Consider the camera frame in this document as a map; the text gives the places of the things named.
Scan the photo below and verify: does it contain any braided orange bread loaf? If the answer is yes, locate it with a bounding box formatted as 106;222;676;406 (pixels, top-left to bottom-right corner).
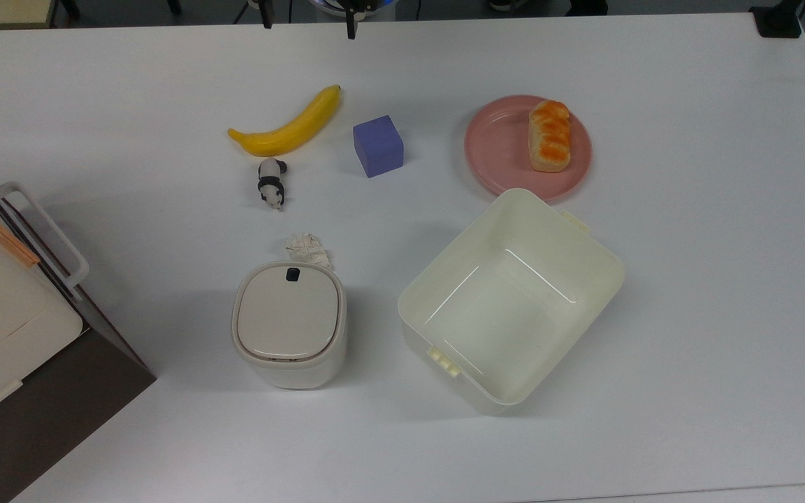
528;100;572;173

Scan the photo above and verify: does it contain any pink plate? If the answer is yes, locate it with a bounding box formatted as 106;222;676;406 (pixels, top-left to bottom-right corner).
464;95;593;203

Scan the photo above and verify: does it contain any yellow banana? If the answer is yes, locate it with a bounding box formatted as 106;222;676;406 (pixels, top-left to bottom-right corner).
227;85;342;157

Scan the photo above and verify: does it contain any purple cube block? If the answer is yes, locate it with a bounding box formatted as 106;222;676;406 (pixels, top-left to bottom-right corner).
353;115;405;178

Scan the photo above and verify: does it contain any black white panda toy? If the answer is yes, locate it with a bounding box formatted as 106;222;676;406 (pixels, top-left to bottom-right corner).
257;158;289;211

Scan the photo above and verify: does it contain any crumpled white paper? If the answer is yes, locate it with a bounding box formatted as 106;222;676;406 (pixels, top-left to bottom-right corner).
286;233;333;270

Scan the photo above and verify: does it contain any white lidded trash can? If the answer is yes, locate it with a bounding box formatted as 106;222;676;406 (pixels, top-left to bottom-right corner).
231;261;348;390

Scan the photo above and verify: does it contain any cream plastic storage bin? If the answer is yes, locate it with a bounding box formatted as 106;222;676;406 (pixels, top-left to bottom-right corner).
398;188;625;416

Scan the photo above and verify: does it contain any white cabinet door handle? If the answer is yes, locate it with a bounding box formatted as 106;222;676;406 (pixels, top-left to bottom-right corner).
0;182;89;291

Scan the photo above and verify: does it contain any copper cabinet handle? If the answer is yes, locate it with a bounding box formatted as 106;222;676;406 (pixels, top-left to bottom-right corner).
0;205;41;268

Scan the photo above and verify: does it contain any black table clamp mount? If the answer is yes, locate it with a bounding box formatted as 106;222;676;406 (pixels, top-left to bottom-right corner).
750;0;804;39

